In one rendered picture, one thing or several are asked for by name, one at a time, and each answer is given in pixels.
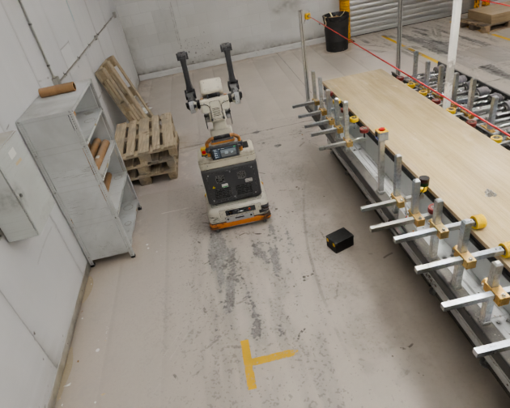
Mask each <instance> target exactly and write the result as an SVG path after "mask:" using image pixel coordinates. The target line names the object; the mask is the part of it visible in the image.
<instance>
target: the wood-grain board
mask: <svg viewBox="0 0 510 408"><path fill-rule="evenodd" d="M322 84H323V85H324V86H325V87H326V88H327V89H330V90H331V91H332V92H333V95H334V96H335V97H338V98H339V99H340V100H341V103H342V102H343V101H344V100H346V101H347V102H348V108H349V111H350V112H351V113H352V114H353V115H354V116H357V117H359V121H360V122H361V123H362V124H363V125H364V126H367V127H369V131H370V132H371V133H372V134H373V135H374V136H375V129H379V128H380V127H385V128H386V129H387V130H388V131H389V140H386V141H385V147H386V148H387V149H388V150H389V151H390V152H391V153H392V154H393V155H396V154H400V155H401V156H402V165H403V166H404V167H405V168H406V169H407V170H408V171H409V172H410V173H411V174H412V175H413V176H414V177H415V178H416V179H417V178H418V179H419V177H420V176H429V177H430V181H429V186H428V187H427V190H428V191H429V192H430V193H431V194H432V195H433V196H434V197H435V198H441V199H442V200H443V201H444V207H445V208H446V209H447V210H448V211H449V212H450V213H451V214H452V215H453V216H454V217H455V218H456V219H457V220H458V221H459V222H460V221H462V220H463V219H469V218H470V217H471V216H472V215H479V214H483V215H484V216H485V217H486V219H487V226H486V227H484V228H479V229H473V228H472V227H471V231H470V233H471V234H472V235H473V236H474V237H475V238H476V239H477V240H478V241H479V242H480V243H481V244H482V245H483V246H484V247H485V248H486V249H491V248H494V247H498V245H499V244H500V243H503V242H507V241H510V151H509V150H507V149H506V148H504V147H502V146H501V145H499V144H498V143H497V142H495V141H493V140H492V139H490V138H488V137H487V136H486V135H484V134H482V133H481V132H479V131H478V130H476V129H475V128H473V127H472V126H470V125H468V124H467V123H465V122H464V121H462V120H461V119H459V118H458V117H456V116H454V115H452V114H451V113H450V112H448V111H447V110H445V109H444V108H441V107H440V106H439V105H438V104H436V103H434V102H432V101H431V100H429V99H428V98H427V97H425V96H423V95H421V94H420V93H418V92H417V91H416V90H414V89H413V88H411V87H409V86H407V85H406V84H404V83H403V82H401V81H400V80H398V79H396V78H395V77H393V76H392V75H391V74H389V73H387V72H386V71H384V70H382V69H378V70H371V71H367V72H363V73H359V74H352V75H348V76H344V77H340V78H336V79H329V80H325V81H322ZM486 189H489V190H492V191H493V192H494V193H497V195H496V197H493V196H491V197H490V198H489V197H485V194H486V193H484V192H485V191H486ZM495 258H496V259H497V260H498V261H500V262H501V263H502V264H503V265H504V267H505V268H506V269H507V270H508V271H509V272H510V257H508V258H504V257H502V256H501V255H499V256H496V257H495Z"/></svg>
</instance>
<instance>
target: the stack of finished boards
mask: <svg viewBox="0 0 510 408"><path fill-rule="evenodd" d="M500 3H502V4H506V5H510V1H507V2H500ZM468 12H469V13H468V19H473V20H477V21H480V22H484V23H489V24H493V23H500V22H504V21H509V20H510V6H504V5H500V4H492V5H489V6H482V7H478V8H474V9H470V10H468Z"/></svg>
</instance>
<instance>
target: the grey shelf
mask: <svg viewBox="0 0 510 408"><path fill-rule="evenodd" d="M74 84H75V86H76V91H71V92H67V93H62V94H59V95H55V96H47V97H44V98H41V97H40V95H39V96H38V97H37V98H36V99H35V100H34V101H33V103H32V104H31V105H30V106H29V107H28V109H27V110H26V111H25V112H24V113H23V114H22V116H21V117H20V118H19V119H18V120H17V121H16V122H15V123H16V125H17V126H18V128H19V131H20V133H21V134H22V135H23V138H24V140H25V142H26V143H27V145H28V148H29V150H30V151H31V153H32V155H33V157H34V159H35V161H36V163H37V165H38V167H39V168H40V170H41V172H42V174H43V176H44V178H45V180H46V182H47V183H48V185H49V188H50V189H51V191H52V193H53V196H54V197H55V198H56V200H57V203H58V205H59V206H60V208H61V210H62V213H63V214H64V215H65V217H66V220H67V222H68V224H69V225H70V228H71V229H72V231H73V233H74V235H75V237H76V239H77V241H78V243H79V244H80V246H81V248H82V250H83V252H84V254H85V256H86V258H87V260H88V261H89V263H90V267H94V266H95V265H96V264H95V262H94V263H93V261H92V260H96V259H100V258H104V257H110V256H114V255H117V254H122V253H128V251H129V253H130V256H131V258H134V257H135V256H136V254H135V253H134V251H133V248H132V235H133V231H134V226H135V220H136V215H137V210H141V209H142V207H141V206H140V203H139V201H138V197H137V195H136V193H135V191H134V187H133V185H132V182H131V180H130V177H129V174H128V172H127V170H126V167H125V164H124V162H123V159H122V157H121V153H120V151H119V149H118V147H117V143H116V141H115V138H114V137H113V133H112V131H111V128H110V126H109V123H108V120H107V118H106V116H105V113H104V110H103V108H102V105H101V103H100V99H99V97H98V95H97V93H96V90H95V87H94V84H93V82H92V80H91V79H84V80H79V81H75V82H74ZM89 85H90V86H89ZM93 89H94V90H93ZM92 92H93V94H92ZM93 95H94V96H93ZM94 97H95V98H94ZM96 97H97V98H96ZM95 99H96V100H95ZM96 103H97V104H96ZM97 105H98V106H97ZM98 107H99V108H98ZM74 111H75V113H76V116H75V114H74ZM103 114H104V115H103ZM101 115H102V116H101ZM102 117H103V118H102ZM72 119H73V120H72ZM103 119H104V120H103ZM70 121H71V122H70ZM71 123H72V124H71ZM104 123H105V124H104ZM72 125H73V126H72ZM105 126H106V127H105ZM20 127H21V128H20ZM73 127H74V128H73ZM76 128H77V129H76ZM106 128H107V129H106ZM107 130H108V131H107ZM108 134H109V135H108ZM109 136H110V137H109ZM95 138H99V139H100V140H101V142H102V141H103V140H105V139H107V140H109V142H110V144H109V147H108V150H107V152H106V155H105V157H104V160H103V162H102V164H101V166H100V170H99V169H98V168H97V166H96V162H95V160H94V159H93V156H92V154H91V151H90V149H89V147H88V143H90V144H92V142H93V140H94V139H95ZM110 138H111V139H110ZM85 148H86V149H85ZM114 148H115V149H114ZM83 150H84V151H83ZM115 150H116V151H115ZM84 152H85V153H84ZM85 154H86V155H85ZM86 156H87V157H86ZM119 160H120V162H119ZM88 161H89V163H90V164H89V163H88ZM90 165H91V166H90ZM91 169H92V170H93V171H92V170H91ZM122 169H123V170H122ZM123 171H124V172H123ZM106 172H110V173H111V174H112V179H111V183H110V186H109V191H108V190H107V188H106V186H105V184H104V178H105V175H106ZM94 174H95V175H94ZM126 179H127V180H126ZM127 181H128V182H127ZM128 183H129V184H128ZM99 185H100V186H99ZM131 187H132V188H131ZM101 190H102V192H103V193H102V192H101ZM131 191H132V193H131ZM133 195H134V196H133ZM106 196H107V197H106ZM104 198H105V199H106V201H105V199H104ZM134 199H135V200H134ZM58 200H59V201H58ZM71 220H72V221H71ZM72 222H73V223H72Z"/></svg>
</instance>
